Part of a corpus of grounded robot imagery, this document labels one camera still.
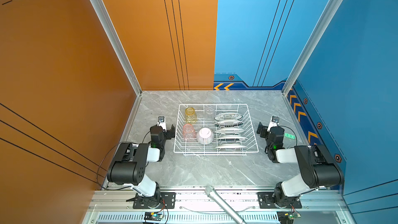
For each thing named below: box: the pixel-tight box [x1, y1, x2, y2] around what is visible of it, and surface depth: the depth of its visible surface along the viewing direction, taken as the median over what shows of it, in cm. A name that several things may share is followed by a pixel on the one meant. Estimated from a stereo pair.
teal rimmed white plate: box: [213, 113, 244, 121], surface depth 98 cm
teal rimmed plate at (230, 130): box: [215, 127, 247, 135], surface depth 91 cm
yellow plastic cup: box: [185, 106, 197, 124], surface depth 98 cm
